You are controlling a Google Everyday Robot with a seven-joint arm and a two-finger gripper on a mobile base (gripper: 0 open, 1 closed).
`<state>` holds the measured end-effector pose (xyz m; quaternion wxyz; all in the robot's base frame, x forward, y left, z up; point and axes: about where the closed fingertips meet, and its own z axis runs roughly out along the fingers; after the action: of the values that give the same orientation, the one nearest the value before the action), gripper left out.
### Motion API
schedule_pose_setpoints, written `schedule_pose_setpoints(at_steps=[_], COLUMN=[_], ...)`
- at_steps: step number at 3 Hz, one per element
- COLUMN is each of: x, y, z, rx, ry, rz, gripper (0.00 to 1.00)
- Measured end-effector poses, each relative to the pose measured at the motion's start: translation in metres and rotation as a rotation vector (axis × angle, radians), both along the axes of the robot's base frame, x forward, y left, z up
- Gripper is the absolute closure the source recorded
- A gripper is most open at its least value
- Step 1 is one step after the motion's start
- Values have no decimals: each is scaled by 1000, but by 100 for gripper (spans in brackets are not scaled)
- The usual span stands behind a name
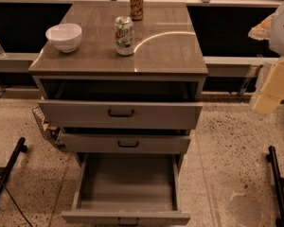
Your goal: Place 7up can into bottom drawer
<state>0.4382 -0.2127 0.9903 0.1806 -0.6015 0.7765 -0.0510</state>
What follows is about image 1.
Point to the grey top drawer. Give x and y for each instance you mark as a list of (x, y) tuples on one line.
[(122, 115)]

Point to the grey open bottom drawer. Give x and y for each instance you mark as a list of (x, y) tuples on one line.
[(128, 190)]

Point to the grey cabinet with brown top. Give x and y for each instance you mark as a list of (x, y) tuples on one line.
[(130, 87)]

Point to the white ceramic bowl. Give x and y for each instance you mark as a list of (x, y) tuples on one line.
[(65, 37)]

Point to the green white 7up can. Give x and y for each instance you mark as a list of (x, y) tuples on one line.
[(124, 35)]

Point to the wire basket beside cabinet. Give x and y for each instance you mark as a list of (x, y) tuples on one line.
[(50, 133)]

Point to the black stand leg right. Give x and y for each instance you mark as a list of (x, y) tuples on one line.
[(279, 184)]

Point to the grey middle drawer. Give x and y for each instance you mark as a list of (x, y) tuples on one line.
[(112, 143)]

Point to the black stand leg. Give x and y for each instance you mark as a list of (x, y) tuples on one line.
[(5, 171), (279, 184)]

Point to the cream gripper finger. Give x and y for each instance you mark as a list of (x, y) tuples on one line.
[(272, 91), (262, 30)]

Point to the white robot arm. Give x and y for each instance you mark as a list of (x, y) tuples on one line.
[(276, 41)]

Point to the black stand leg left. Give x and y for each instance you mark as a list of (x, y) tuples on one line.
[(5, 171)]

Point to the brown patterned soda can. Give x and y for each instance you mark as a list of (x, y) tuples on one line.
[(136, 9)]

